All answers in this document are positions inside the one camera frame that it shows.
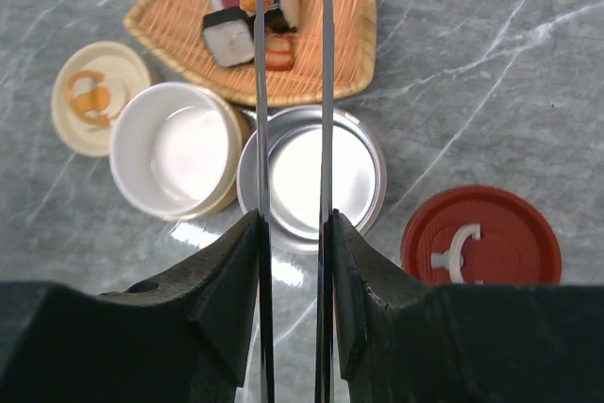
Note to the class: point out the cream lid with orange handle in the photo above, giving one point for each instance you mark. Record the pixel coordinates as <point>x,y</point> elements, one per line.
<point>92,88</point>

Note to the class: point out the red bowl silver inside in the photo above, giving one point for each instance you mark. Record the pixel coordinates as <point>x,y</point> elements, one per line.
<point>294,153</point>

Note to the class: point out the sushi roll green centre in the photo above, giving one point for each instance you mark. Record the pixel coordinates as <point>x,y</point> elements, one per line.
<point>283,16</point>

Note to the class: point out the red lid with white handle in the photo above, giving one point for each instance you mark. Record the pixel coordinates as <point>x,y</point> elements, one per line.
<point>480,235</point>

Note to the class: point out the metal tongs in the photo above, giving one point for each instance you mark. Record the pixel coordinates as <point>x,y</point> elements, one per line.
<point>323,382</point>

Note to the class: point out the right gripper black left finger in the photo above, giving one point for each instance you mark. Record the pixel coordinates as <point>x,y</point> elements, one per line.
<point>179,336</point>

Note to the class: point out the sushi roll white centre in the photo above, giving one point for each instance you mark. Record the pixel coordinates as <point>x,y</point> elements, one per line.
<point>229,37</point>

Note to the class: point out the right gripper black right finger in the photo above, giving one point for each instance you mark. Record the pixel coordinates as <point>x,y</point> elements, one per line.
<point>400,340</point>

